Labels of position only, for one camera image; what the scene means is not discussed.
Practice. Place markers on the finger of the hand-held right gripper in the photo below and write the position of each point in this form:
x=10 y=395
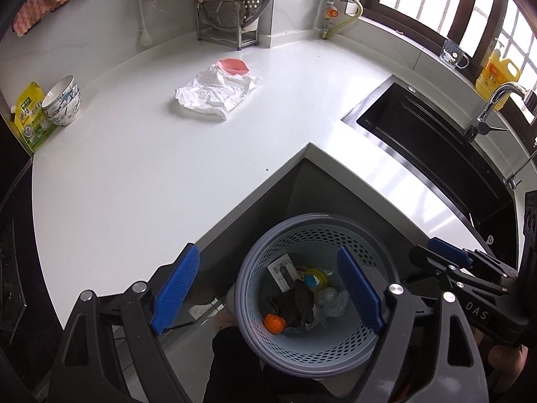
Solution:
x=444 y=245
x=432 y=262

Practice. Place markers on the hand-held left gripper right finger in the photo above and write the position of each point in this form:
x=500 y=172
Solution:
x=360 y=289

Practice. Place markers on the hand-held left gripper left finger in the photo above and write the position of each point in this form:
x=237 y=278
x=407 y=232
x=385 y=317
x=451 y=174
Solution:
x=176 y=289

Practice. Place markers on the clear plastic bag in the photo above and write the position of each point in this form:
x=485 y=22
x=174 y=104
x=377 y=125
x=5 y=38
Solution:
x=333 y=302

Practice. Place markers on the yellow plastic lid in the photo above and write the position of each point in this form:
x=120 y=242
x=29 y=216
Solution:
x=323 y=277

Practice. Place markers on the small blue plastic piece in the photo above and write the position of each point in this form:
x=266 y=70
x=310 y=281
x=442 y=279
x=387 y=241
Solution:
x=311 y=281

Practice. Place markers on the black cloth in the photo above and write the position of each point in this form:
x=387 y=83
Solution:
x=298 y=302

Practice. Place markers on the grey perforated basket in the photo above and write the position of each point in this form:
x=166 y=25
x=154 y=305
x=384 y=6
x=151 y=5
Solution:
x=319 y=352

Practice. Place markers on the white knife packaging card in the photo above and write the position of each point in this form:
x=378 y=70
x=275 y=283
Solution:
x=281 y=270

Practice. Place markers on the orange peel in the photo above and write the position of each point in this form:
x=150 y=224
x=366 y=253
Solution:
x=273 y=323

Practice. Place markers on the white plastic bag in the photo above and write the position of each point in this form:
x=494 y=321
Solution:
x=214 y=94

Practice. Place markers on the black kitchen sink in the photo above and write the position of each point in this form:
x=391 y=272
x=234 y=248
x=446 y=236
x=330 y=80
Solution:
x=423 y=134

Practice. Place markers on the chrome sink faucet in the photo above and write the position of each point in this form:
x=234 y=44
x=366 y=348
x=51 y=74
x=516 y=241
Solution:
x=495 y=96

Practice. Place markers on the black cooktop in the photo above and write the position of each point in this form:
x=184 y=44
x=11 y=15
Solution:
x=16 y=281

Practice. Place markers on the yellow liquid bottle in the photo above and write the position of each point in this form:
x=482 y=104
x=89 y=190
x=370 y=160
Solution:
x=497 y=77

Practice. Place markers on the clear cartoon mug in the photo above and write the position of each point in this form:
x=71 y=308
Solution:
x=453 y=54

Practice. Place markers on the white patterned bowl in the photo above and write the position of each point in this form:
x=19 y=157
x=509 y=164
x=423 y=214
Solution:
x=65 y=115
x=56 y=90

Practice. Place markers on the yellow-green refill pouch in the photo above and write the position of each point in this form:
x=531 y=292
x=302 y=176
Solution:
x=31 y=124

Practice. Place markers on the gas valve with orange knob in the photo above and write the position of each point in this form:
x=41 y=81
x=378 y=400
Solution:
x=330 y=12

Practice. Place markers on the metal dish rack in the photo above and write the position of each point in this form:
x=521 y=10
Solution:
x=247 y=37

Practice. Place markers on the pink textured sponge cloth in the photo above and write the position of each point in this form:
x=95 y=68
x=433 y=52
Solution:
x=42 y=2

